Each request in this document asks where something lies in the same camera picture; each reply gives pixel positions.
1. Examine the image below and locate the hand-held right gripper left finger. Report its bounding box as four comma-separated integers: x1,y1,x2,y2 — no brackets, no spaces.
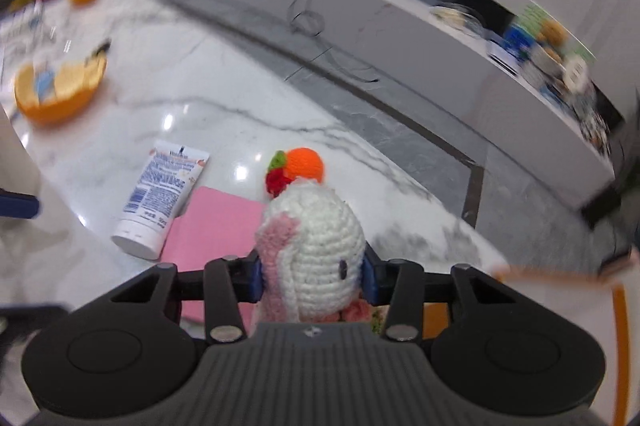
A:
107,255,266,345

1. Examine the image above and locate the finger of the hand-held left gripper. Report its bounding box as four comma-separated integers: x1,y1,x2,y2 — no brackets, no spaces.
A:
0,303,71,338
0,188,41,221

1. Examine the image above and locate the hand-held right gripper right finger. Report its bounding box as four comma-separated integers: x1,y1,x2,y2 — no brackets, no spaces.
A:
361,250,527,343

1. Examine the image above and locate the white crochet bunny with bouquet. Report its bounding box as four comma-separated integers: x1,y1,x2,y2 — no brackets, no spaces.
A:
252,147,376,325

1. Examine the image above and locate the orange storage box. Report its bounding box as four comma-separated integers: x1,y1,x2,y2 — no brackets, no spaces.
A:
492,263,629,426

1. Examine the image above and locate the pink paper sheet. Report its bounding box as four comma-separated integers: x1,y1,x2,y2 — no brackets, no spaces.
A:
165,185,265,325

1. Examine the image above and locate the orange bowl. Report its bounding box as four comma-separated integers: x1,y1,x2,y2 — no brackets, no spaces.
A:
13,50,109,125

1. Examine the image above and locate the white cream tube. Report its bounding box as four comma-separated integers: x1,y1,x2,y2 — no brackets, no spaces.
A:
111,139,210,261

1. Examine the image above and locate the blue white paper packet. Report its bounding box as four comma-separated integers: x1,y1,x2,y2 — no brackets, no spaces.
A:
0,0,47,44

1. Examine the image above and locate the long white cabinet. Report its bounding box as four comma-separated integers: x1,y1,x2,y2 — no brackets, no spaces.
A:
106,0,617,208

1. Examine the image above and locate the pile of small toys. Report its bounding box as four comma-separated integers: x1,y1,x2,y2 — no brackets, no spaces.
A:
574,90,612,148

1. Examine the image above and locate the white round pot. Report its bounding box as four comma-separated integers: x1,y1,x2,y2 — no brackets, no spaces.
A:
529,44,564,76

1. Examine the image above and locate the brown teddy bear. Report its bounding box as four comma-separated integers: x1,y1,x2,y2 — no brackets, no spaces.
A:
537,18,569,52

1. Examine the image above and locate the black cable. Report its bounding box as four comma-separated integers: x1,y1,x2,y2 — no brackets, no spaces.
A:
284,0,382,86

